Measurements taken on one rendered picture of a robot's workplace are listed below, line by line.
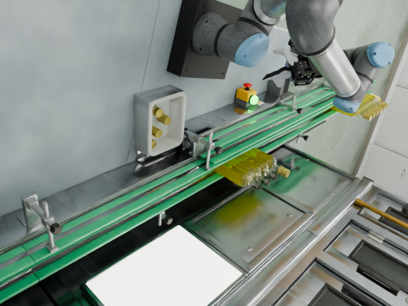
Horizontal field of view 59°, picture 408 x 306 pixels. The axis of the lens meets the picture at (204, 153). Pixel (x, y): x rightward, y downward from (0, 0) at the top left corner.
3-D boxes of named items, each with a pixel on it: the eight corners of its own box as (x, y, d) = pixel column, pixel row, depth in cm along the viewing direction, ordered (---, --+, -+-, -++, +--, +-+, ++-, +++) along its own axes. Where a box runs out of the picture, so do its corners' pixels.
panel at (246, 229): (79, 289, 113) (148, 370, 95) (78, 282, 112) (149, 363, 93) (251, 181, 172) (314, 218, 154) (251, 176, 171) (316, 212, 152)
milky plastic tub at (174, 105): (134, 149, 137) (149, 158, 133) (134, 93, 126) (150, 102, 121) (168, 135, 149) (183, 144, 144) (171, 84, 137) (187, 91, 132)
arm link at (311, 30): (302, 32, 72) (363, 119, 109) (329, -18, 72) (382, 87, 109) (258, 23, 80) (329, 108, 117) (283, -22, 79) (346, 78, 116)
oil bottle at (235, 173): (206, 167, 157) (245, 190, 145) (207, 155, 154) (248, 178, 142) (215, 162, 160) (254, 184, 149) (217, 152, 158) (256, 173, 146)
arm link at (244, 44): (211, 48, 119) (244, 61, 112) (231, 13, 119) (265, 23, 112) (226, 64, 130) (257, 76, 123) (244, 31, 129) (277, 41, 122)
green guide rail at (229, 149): (200, 156, 149) (214, 164, 144) (200, 154, 148) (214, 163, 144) (365, 77, 263) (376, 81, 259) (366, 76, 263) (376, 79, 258)
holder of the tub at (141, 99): (134, 159, 141) (147, 168, 136) (133, 93, 126) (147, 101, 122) (167, 146, 152) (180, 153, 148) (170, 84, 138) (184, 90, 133)
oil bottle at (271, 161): (232, 153, 168) (269, 174, 156) (233, 143, 165) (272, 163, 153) (239, 150, 172) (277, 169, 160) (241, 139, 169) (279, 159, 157)
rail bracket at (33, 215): (17, 221, 109) (54, 265, 97) (6, 175, 101) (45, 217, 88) (33, 214, 112) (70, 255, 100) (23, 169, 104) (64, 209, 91)
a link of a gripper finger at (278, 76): (265, 91, 120) (291, 79, 116) (261, 76, 123) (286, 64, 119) (269, 94, 123) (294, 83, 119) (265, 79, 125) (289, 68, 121)
